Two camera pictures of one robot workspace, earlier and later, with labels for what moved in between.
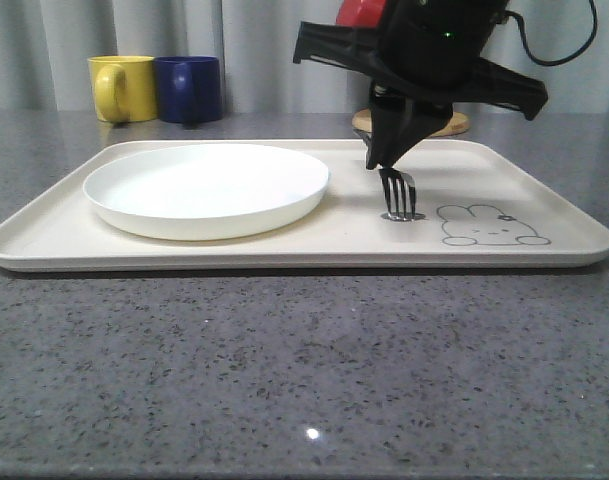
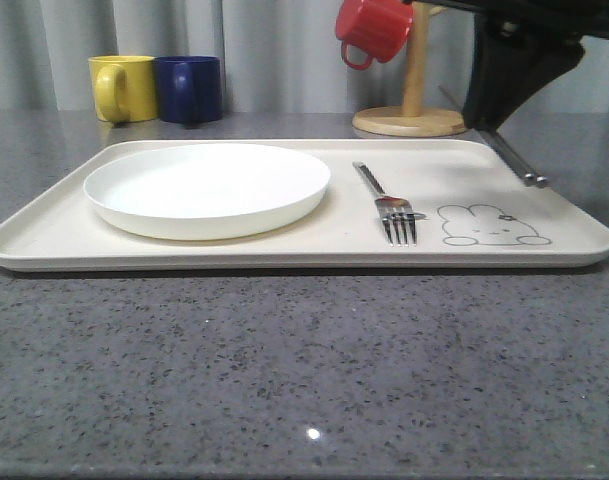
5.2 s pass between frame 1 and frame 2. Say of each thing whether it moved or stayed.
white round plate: stayed
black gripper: moved
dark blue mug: stayed
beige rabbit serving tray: stayed
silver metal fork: moved
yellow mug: stayed
